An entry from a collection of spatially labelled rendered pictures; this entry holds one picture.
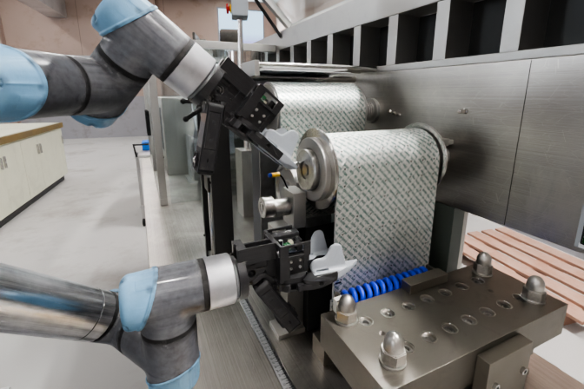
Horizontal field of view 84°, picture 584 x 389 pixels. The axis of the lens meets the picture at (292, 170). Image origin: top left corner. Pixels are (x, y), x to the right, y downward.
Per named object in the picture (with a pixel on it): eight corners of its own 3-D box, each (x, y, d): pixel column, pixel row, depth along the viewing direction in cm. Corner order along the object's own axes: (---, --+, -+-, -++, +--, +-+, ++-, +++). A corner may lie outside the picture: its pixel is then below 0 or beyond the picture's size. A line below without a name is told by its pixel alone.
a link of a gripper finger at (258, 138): (287, 154, 52) (245, 120, 49) (282, 161, 52) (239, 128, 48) (276, 150, 56) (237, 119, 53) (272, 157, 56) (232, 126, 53)
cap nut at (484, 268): (467, 270, 66) (470, 249, 65) (479, 266, 68) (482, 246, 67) (484, 279, 63) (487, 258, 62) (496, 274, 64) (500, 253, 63)
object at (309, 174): (311, 198, 56) (293, 179, 62) (321, 196, 57) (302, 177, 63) (317, 159, 53) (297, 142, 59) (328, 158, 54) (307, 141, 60)
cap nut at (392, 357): (373, 355, 45) (374, 327, 43) (393, 346, 46) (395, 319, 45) (391, 376, 41) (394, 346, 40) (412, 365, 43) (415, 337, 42)
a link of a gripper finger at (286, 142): (319, 148, 56) (280, 115, 52) (299, 176, 55) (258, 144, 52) (311, 147, 59) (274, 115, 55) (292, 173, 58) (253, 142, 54)
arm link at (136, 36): (98, 25, 47) (131, -24, 44) (164, 77, 52) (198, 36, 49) (76, 34, 40) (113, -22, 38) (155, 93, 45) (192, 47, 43)
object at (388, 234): (331, 299, 59) (335, 203, 55) (425, 270, 69) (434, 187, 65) (333, 300, 59) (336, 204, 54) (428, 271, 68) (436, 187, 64)
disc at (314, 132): (295, 193, 67) (297, 121, 63) (297, 192, 67) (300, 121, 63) (333, 223, 54) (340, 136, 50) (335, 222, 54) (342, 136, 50)
